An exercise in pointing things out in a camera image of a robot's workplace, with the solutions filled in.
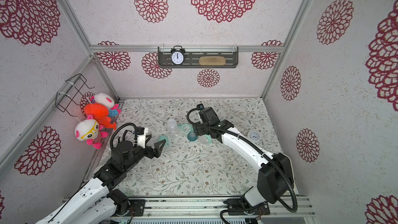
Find white pink plush upper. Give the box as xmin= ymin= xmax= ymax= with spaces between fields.
xmin=90 ymin=93 xmax=119 ymax=110

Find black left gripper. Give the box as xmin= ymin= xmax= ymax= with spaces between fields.
xmin=123 ymin=135 xmax=166 ymax=172

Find black alarm clock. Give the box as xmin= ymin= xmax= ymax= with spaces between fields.
xmin=171 ymin=45 xmax=186 ymax=65

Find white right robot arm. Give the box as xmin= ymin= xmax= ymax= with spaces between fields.
xmin=187 ymin=104 xmax=298 ymax=213

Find grey wall shelf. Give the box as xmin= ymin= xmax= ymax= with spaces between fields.
xmin=158 ymin=46 xmax=239 ymax=69

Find white plush yellow glasses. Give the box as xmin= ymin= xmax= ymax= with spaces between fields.
xmin=74 ymin=115 xmax=108 ymax=149

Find red orange plush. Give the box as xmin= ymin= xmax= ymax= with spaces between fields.
xmin=84 ymin=103 xmax=117 ymax=130

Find white sterilizer box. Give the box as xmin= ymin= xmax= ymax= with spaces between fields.
xmin=282 ymin=153 xmax=295 ymax=189

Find black wire basket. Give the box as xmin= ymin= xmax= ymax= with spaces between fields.
xmin=54 ymin=73 xmax=94 ymax=118

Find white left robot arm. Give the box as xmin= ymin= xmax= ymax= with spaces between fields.
xmin=38 ymin=123 xmax=167 ymax=224

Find tan brush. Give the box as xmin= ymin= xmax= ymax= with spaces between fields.
xmin=199 ymin=56 xmax=227 ymax=66

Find metal base rail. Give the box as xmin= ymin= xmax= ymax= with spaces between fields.
xmin=62 ymin=195 xmax=315 ymax=224

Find white alarm clock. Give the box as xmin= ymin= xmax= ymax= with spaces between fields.
xmin=247 ymin=130 xmax=261 ymax=143

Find mint bottle cap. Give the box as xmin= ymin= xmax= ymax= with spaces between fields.
xmin=158 ymin=135 xmax=170 ymax=148
xmin=198 ymin=135 xmax=212 ymax=145

